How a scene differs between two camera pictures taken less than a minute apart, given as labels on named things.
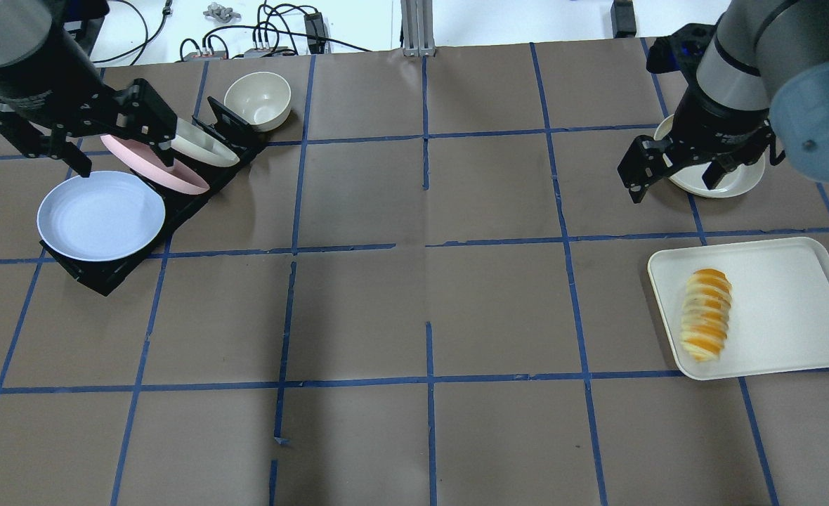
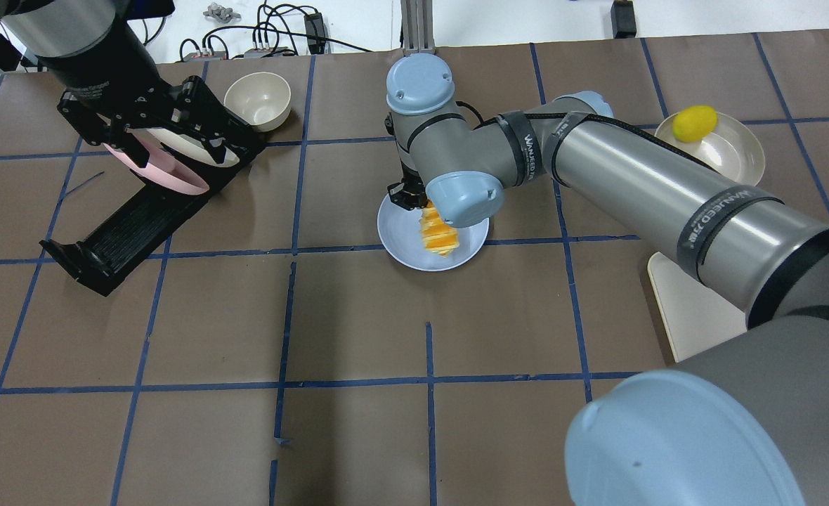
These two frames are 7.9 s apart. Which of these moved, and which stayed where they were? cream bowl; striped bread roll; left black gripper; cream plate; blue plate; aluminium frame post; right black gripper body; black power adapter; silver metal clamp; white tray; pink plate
Moved: blue plate; left black gripper; striped bread roll; right black gripper body; white tray
Stayed: pink plate; black power adapter; cream bowl; aluminium frame post; silver metal clamp; cream plate
